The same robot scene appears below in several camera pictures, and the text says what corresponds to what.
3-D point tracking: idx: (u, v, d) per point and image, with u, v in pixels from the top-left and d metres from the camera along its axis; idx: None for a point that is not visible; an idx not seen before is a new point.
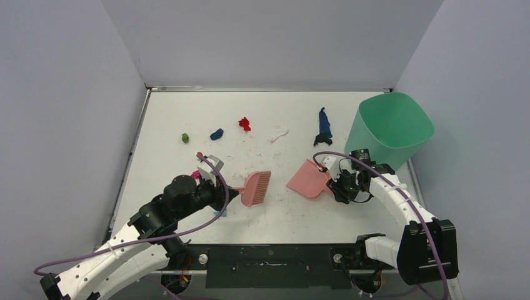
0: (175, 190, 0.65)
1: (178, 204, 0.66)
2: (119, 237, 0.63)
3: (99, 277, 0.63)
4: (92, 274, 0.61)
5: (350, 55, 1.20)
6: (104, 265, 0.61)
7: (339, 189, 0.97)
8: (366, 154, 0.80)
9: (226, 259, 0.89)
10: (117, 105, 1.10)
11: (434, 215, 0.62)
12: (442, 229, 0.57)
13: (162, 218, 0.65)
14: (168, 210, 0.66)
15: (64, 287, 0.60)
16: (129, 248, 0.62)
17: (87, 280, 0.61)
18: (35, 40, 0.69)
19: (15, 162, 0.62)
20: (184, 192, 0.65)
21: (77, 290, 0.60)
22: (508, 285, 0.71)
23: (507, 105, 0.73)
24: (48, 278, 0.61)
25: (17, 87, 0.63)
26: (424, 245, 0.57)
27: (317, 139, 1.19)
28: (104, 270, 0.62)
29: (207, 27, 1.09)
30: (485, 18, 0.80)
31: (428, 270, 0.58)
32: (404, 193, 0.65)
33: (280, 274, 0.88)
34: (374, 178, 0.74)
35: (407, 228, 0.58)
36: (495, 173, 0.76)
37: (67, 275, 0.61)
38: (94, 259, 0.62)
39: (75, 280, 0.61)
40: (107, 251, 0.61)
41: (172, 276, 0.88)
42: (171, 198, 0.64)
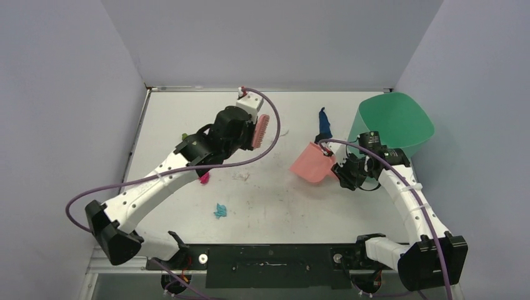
0: (227, 117, 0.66)
1: (229, 132, 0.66)
2: (167, 164, 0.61)
3: (147, 205, 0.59)
4: (141, 199, 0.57)
5: (350, 55, 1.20)
6: (155, 190, 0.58)
7: (344, 175, 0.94)
8: (376, 137, 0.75)
9: (225, 259, 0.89)
10: (117, 105, 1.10)
11: (447, 229, 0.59)
12: (454, 246, 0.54)
13: (212, 147, 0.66)
14: (218, 139, 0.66)
15: (110, 213, 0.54)
16: (178, 175, 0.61)
17: (137, 207, 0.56)
18: (34, 39, 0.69)
19: (15, 162, 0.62)
20: (235, 120, 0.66)
21: (127, 215, 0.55)
22: (508, 285, 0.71)
23: (507, 105, 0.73)
24: (93, 205, 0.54)
25: (16, 87, 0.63)
26: (432, 261, 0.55)
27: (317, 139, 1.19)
28: (154, 195, 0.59)
29: (207, 27, 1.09)
30: (487, 17, 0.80)
31: (431, 282, 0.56)
32: (419, 199, 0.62)
33: (279, 274, 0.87)
34: (385, 169, 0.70)
35: (418, 244, 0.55)
36: (495, 173, 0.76)
37: (112, 203, 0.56)
38: (141, 185, 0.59)
39: (124, 206, 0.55)
40: (156, 177, 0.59)
41: (172, 277, 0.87)
42: (224, 124, 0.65)
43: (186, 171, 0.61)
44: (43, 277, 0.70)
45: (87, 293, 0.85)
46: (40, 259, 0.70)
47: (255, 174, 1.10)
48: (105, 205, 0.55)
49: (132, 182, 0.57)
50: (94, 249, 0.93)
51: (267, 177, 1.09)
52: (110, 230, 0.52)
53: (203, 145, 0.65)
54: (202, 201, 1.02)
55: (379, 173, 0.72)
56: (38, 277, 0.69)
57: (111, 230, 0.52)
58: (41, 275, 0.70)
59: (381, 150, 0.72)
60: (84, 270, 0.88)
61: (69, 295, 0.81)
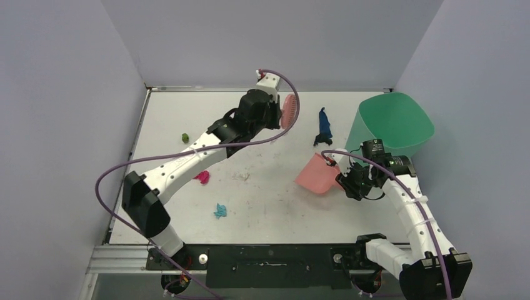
0: (251, 100, 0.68)
1: (254, 115, 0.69)
2: (201, 142, 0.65)
3: (182, 178, 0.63)
4: (179, 171, 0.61)
5: (350, 55, 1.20)
6: (191, 164, 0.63)
7: (349, 184, 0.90)
8: (380, 144, 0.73)
9: (225, 259, 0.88)
10: (117, 105, 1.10)
11: (452, 245, 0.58)
12: (458, 263, 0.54)
13: (240, 130, 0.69)
14: (245, 121, 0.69)
15: (150, 182, 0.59)
16: (212, 152, 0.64)
17: (174, 178, 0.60)
18: (35, 40, 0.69)
19: (15, 162, 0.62)
20: (260, 102, 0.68)
21: (165, 186, 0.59)
22: (508, 285, 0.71)
23: (507, 105, 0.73)
24: (133, 173, 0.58)
25: (17, 87, 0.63)
26: (435, 277, 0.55)
27: (317, 139, 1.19)
28: (189, 170, 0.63)
29: (207, 27, 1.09)
30: (487, 17, 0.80)
31: (433, 297, 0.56)
32: (424, 213, 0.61)
33: (279, 274, 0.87)
34: (389, 179, 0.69)
35: (422, 260, 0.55)
36: (495, 173, 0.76)
37: (152, 174, 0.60)
38: (178, 159, 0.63)
39: (162, 177, 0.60)
40: (191, 153, 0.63)
41: (172, 277, 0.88)
42: (249, 109, 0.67)
43: (219, 149, 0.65)
44: (42, 277, 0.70)
45: (87, 293, 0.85)
46: (40, 259, 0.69)
47: (255, 174, 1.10)
48: (144, 175, 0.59)
49: (170, 156, 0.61)
50: (94, 249, 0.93)
51: (267, 177, 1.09)
52: (147, 198, 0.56)
53: (232, 128, 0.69)
54: (202, 201, 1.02)
55: (384, 182, 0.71)
56: (38, 277, 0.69)
57: (148, 198, 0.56)
58: (41, 275, 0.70)
59: (385, 158, 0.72)
60: (84, 270, 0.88)
61: (69, 295, 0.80)
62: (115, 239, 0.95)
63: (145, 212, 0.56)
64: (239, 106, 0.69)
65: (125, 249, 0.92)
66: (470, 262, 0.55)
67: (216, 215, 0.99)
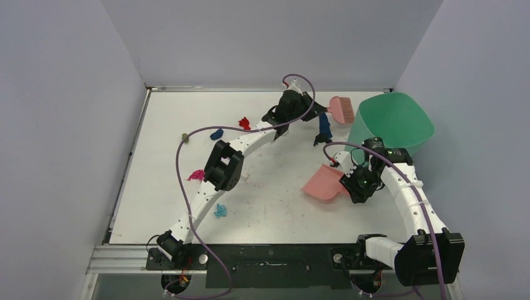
0: (288, 98, 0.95)
1: (291, 109, 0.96)
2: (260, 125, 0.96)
3: (252, 147, 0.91)
4: (251, 141, 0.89)
5: (350, 55, 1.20)
6: (258, 139, 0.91)
7: (354, 185, 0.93)
8: (380, 142, 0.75)
9: (226, 259, 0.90)
10: (118, 105, 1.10)
11: (445, 227, 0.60)
12: (450, 242, 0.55)
13: (282, 120, 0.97)
14: (285, 114, 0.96)
15: (234, 147, 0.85)
16: (269, 131, 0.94)
17: (249, 145, 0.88)
18: (35, 40, 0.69)
19: (14, 162, 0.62)
20: (295, 99, 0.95)
21: (244, 150, 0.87)
22: (509, 285, 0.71)
23: (507, 105, 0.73)
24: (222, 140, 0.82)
25: (17, 88, 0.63)
26: (427, 255, 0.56)
27: (317, 139, 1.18)
28: (255, 142, 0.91)
29: (207, 27, 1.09)
30: (487, 17, 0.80)
31: (425, 277, 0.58)
32: (418, 194, 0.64)
33: (279, 274, 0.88)
34: (387, 167, 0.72)
35: (414, 237, 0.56)
36: (495, 172, 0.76)
37: (234, 142, 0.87)
38: (250, 134, 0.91)
39: (241, 144, 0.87)
40: (257, 131, 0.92)
41: (172, 276, 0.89)
42: (287, 104, 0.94)
43: (273, 130, 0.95)
44: (43, 276, 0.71)
45: (87, 293, 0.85)
46: (41, 259, 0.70)
47: (254, 174, 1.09)
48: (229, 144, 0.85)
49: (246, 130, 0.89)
50: (94, 249, 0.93)
51: (267, 176, 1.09)
52: (235, 156, 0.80)
53: (277, 119, 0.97)
54: None
55: (382, 170, 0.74)
56: (39, 276, 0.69)
57: (235, 156, 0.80)
58: (42, 275, 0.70)
59: (384, 149, 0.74)
60: (84, 270, 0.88)
61: (69, 295, 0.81)
62: (115, 239, 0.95)
63: (231, 167, 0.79)
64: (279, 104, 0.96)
65: (125, 249, 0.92)
66: (462, 242, 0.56)
67: (217, 216, 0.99)
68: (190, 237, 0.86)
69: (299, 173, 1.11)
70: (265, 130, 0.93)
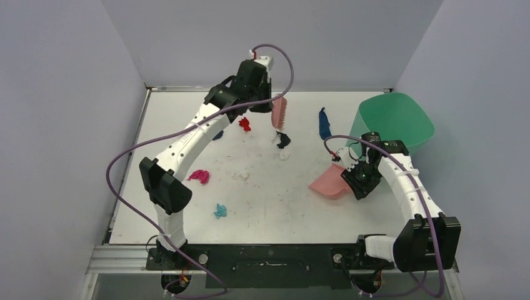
0: (250, 65, 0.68)
1: (254, 82, 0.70)
2: (200, 114, 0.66)
3: (192, 154, 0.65)
4: (187, 149, 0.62)
5: (350, 55, 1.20)
6: (197, 139, 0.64)
7: (353, 180, 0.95)
8: (377, 136, 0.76)
9: (225, 259, 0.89)
10: (118, 105, 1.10)
11: (442, 210, 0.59)
12: (447, 226, 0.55)
13: (237, 95, 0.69)
14: (243, 87, 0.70)
15: (163, 165, 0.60)
16: (214, 123, 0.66)
17: (184, 156, 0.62)
18: (35, 42, 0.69)
19: (15, 163, 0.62)
20: (259, 67, 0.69)
21: (177, 166, 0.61)
22: (510, 285, 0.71)
23: (507, 105, 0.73)
24: (147, 158, 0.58)
25: (17, 88, 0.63)
26: (425, 240, 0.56)
27: (282, 143, 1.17)
28: (195, 145, 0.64)
29: (207, 27, 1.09)
30: (488, 17, 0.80)
31: (424, 264, 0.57)
32: (414, 181, 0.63)
33: (279, 274, 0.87)
34: (384, 157, 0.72)
35: (410, 221, 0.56)
36: (495, 172, 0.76)
37: (162, 156, 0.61)
38: (183, 137, 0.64)
39: (172, 157, 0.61)
40: (194, 128, 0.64)
41: (172, 276, 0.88)
42: (249, 72, 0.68)
43: (220, 117, 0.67)
44: (43, 277, 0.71)
45: (87, 292, 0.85)
46: (41, 258, 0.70)
47: (254, 174, 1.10)
48: (155, 160, 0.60)
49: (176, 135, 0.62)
50: (94, 249, 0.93)
51: (268, 177, 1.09)
52: (165, 179, 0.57)
53: (230, 94, 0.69)
54: (202, 201, 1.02)
55: (380, 161, 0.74)
56: (38, 275, 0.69)
57: (166, 178, 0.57)
58: (41, 274, 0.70)
59: (380, 141, 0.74)
60: (84, 270, 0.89)
61: (69, 295, 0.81)
62: (115, 239, 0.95)
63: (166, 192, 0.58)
64: (238, 73, 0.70)
65: (124, 249, 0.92)
66: (459, 226, 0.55)
67: (215, 215, 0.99)
68: (182, 240, 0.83)
69: (299, 173, 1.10)
70: (207, 122, 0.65)
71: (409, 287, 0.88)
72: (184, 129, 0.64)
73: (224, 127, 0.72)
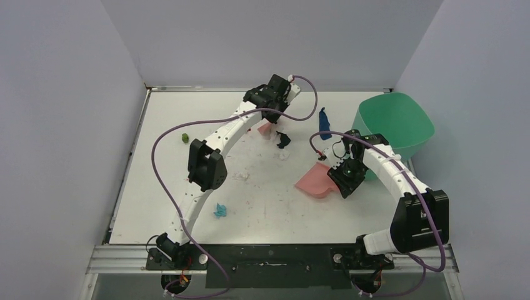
0: (278, 80, 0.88)
1: (280, 91, 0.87)
2: (242, 109, 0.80)
3: (233, 139, 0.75)
4: (230, 134, 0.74)
5: (350, 55, 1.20)
6: (238, 127, 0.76)
7: (340, 177, 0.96)
8: (357, 134, 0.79)
9: (225, 259, 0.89)
10: (118, 105, 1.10)
11: (427, 185, 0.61)
12: (436, 200, 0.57)
13: (268, 98, 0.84)
14: (272, 93, 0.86)
15: (212, 145, 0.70)
16: (251, 116, 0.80)
17: (229, 139, 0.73)
18: (35, 42, 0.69)
19: (15, 163, 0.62)
20: (285, 82, 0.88)
21: (222, 147, 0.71)
22: (510, 284, 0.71)
23: (507, 105, 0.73)
24: (197, 139, 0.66)
25: (17, 88, 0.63)
26: (417, 217, 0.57)
27: (282, 142, 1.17)
28: (237, 132, 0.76)
29: (207, 27, 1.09)
30: (487, 17, 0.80)
31: (424, 242, 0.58)
32: (397, 164, 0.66)
33: (279, 274, 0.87)
34: (366, 149, 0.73)
35: (402, 200, 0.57)
36: (495, 172, 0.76)
37: (210, 138, 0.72)
38: (228, 125, 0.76)
39: (219, 140, 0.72)
40: (237, 118, 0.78)
41: (172, 276, 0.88)
42: (277, 84, 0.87)
43: (255, 114, 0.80)
44: (43, 277, 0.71)
45: (87, 293, 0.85)
46: (41, 258, 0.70)
47: (254, 174, 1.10)
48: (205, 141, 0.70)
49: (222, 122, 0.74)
50: (94, 249, 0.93)
51: (268, 177, 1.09)
52: (213, 156, 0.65)
53: (262, 95, 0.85)
54: None
55: (363, 155, 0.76)
56: (38, 276, 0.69)
57: (214, 155, 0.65)
58: (41, 274, 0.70)
59: (360, 136, 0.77)
60: (84, 270, 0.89)
61: (69, 295, 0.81)
62: (115, 239, 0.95)
63: (211, 168, 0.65)
64: (269, 83, 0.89)
65: (125, 249, 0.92)
66: (447, 197, 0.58)
67: (215, 216, 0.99)
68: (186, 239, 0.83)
69: (299, 173, 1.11)
70: (247, 115, 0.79)
71: (408, 287, 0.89)
72: (229, 119, 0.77)
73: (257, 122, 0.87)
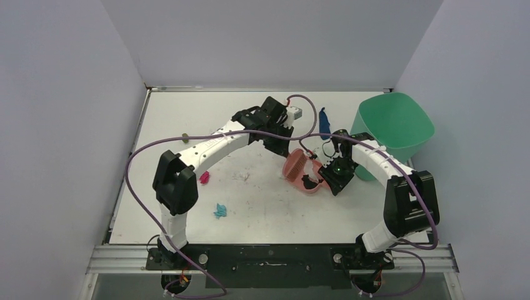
0: (272, 104, 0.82)
1: (274, 114, 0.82)
2: (227, 128, 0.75)
3: (211, 159, 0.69)
4: (209, 152, 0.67)
5: (350, 55, 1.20)
6: (219, 146, 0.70)
7: (330, 175, 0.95)
8: (345, 133, 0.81)
9: (226, 259, 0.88)
10: (117, 105, 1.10)
11: (413, 169, 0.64)
12: (422, 179, 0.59)
13: (259, 121, 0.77)
14: (264, 117, 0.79)
15: (185, 160, 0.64)
16: (238, 137, 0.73)
17: (207, 157, 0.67)
18: (35, 42, 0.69)
19: (15, 162, 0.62)
20: (280, 105, 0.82)
21: (198, 164, 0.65)
22: (510, 285, 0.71)
23: (507, 105, 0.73)
24: (169, 151, 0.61)
25: (17, 87, 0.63)
26: (407, 197, 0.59)
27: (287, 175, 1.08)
28: (217, 151, 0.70)
29: (207, 27, 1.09)
30: (487, 17, 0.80)
31: (417, 224, 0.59)
32: (384, 154, 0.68)
33: (280, 274, 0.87)
34: (354, 145, 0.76)
35: (390, 182, 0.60)
36: (495, 172, 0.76)
37: (186, 153, 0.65)
38: (209, 142, 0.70)
39: (195, 155, 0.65)
40: (220, 136, 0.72)
41: (172, 276, 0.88)
42: (272, 107, 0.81)
43: (243, 134, 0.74)
44: (42, 277, 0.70)
45: (87, 293, 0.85)
46: (41, 258, 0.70)
47: (254, 174, 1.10)
48: (179, 154, 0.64)
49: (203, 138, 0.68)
50: (94, 249, 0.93)
51: (268, 177, 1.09)
52: (184, 173, 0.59)
53: (253, 118, 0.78)
54: (202, 201, 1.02)
55: (352, 152, 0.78)
56: (38, 276, 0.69)
57: (185, 172, 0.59)
58: (41, 274, 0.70)
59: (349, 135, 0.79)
60: (84, 270, 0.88)
61: (69, 295, 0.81)
62: (115, 239, 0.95)
63: (179, 185, 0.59)
64: (262, 106, 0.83)
65: (125, 249, 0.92)
66: (432, 177, 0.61)
67: (215, 216, 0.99)
68: (183, 242, 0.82)
69: None
70: (232, 135, 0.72)
71: (407, 287, 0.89)
72: (211, 137, 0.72)
73: (244, 145, 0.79)
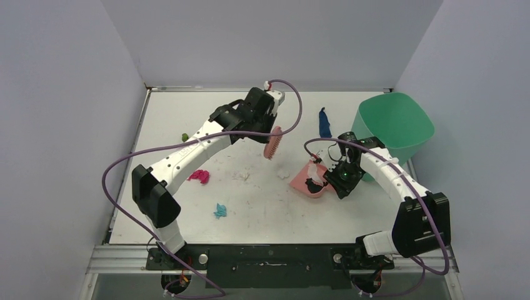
0: (255, 94, 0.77)
1: (259, 107, 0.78)
2: (204, 131, 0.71)
3: (187, 168, 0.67)
4: (183, 162, 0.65)
5: (350, 55, 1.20)
6: (194, 154, 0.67)
7: (335, 180, 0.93)
8: (353, 135, 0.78)
9: (226, 259, 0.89)
10: (117, 104, 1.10)
11: (427, 189, 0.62)
12: (436, 203, 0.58)
13: (242, 117, 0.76)
14: (249, 112, 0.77)
15: (157, 175, 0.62)
16: (215, 140, 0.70)
17: (180, 169, 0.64)
18: (35, 42, 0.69)
19: (15, 162, 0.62)
20: (264, 94, 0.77)
21: (171, 177, 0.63)
22: (511, 285, 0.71)
23: (507, 105, 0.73)
24: (141, 165, 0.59)
25: (17, 87, 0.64)
26: (419, 220, 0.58)
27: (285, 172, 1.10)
28: (192, 160, 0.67)
29: (206, 27, 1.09)
30: (487, 17, 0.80)
31: (427, 245, 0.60)
32: (396, 169, 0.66)
33: (279, 274, 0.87)
34: (363, 153, 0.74)
35: (403, 205, 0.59)
36: (495, 172, 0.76)
37: (159, 166, 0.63)
38: (182, 150, 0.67)
39: (168, 169, 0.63)
40: (195, 142, 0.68)
41: (172, 276, 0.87)
42: (257, 98, 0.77)
43: (222, 137, 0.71)
44: (42, 277, 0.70)
45: (87, 293, 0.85)
46: (41, 259, 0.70)
47: (254, 174, 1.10)
48: (151, 167, 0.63)
49: (175, 147, 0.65)
50: (94, 249, 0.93)
51: (267, 177, 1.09)
52: (157, 189, 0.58)
53: (235, 114, 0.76)
54: (202, 201, 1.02)
55: (360, 159, 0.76)
56: (38, 276, 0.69)
57: (157, 189, 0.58)
58: (41, 274, 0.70)
59: (357, 140, 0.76)
60: (85, 270, 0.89)
61: (69, 295, 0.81)
62: (115, 239, 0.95)
63: (154, 202, 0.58)
64: (246, 99, 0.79)
65: (125, 249, 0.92)
66: (446, 200, 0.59)
67: (215, 215, 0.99)
68: (182, 244, 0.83)
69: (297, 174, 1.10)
70: (209, 139, 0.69)
71: (407, 287, 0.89)
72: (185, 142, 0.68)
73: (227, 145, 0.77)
